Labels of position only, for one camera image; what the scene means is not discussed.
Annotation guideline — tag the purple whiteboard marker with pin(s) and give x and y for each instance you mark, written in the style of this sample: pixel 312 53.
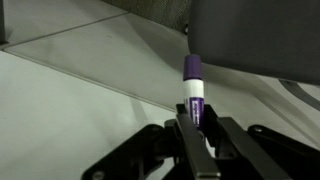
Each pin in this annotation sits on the purple whiteboard marker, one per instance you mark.
pixel 193 86

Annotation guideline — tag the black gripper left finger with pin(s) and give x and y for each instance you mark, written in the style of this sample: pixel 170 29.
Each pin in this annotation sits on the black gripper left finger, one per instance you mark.
pixel 196 146

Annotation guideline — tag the black fabric chair seat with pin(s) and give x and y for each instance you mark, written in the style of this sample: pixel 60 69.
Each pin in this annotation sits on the black fabric chair seat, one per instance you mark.
pixel 260 36

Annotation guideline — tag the large whiteboard panel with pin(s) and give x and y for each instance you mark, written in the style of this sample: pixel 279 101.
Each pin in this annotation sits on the large whiteboard panel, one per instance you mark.
pixel 50 133

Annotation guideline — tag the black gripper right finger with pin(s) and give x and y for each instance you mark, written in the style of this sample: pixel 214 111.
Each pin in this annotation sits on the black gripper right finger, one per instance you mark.
pixel 243 150

